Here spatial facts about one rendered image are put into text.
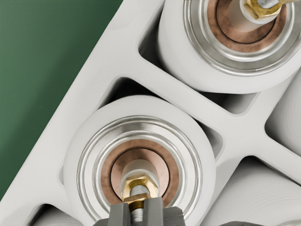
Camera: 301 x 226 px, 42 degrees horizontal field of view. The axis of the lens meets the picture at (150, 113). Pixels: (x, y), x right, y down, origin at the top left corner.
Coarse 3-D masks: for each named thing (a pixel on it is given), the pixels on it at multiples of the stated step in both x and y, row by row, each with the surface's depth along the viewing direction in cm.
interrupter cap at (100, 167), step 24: (120, 120) 23; (144, 120) 23; (96, 144) 23; (120, 144) 23; (144, 144) 24; (168, 144) 23; (192, 144) 23; (96, 168) 23; (120, 168) 24; (168, 168) 24; (192, 168) 24; (96, 192) 24; (168, 192) 24; (192, 192) 24; (96, 216) 24
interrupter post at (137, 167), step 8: (136, 160) 24; (144, 160) 24; (128, 168) 22; (136, 168) 21; (144, 168) 21; (152, 168) 22; (128, 176) 21; (152, 176) 21; (120, 184) 21; (120, 192) 21
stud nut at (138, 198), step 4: (132, 196) 17; (136, 196) 17; (140, 196) 16; (144, 196) 16; (148, 196) 16; (124, 200) 16; (128, 200) 16; (132, 200) 16; (136, 200) 16; (140, 200) 16; (132, 204) 16; (136, 204) 16; (140, 204) 16; (132, 208) 16; (136, 208) 16; (140, 208) 16
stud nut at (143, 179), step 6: (138, 174) 21; (144, 174) 20; (126, 180) 20; (132, 180) 20; (138, 180) 20; (144, 180) 20; (150, 180) 20; (126, 186) 20; (132, 186) 20; (150, 186) 20; (156, 186) 20; (126, 192) 20; (150, 192) 20; (156, 192) 20
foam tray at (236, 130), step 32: (128, 0) 31; (160, 0) 30; (128, 32) 30; (96, 64) 30; (128, 64) 30; (64, 96) 31; (96, 96) 31; (160, 96) 33; (192, 96) 31; (224, 96) 42; (256, 96) 31; (64, 128) 31; (224, 128) 31; (256, 128) 31; (32, 160) 31; (224, 160) 31; (288, 160) 31; (32, 192) 31; (64, 192) 31; (0, 224) 31; (32, 224) 39
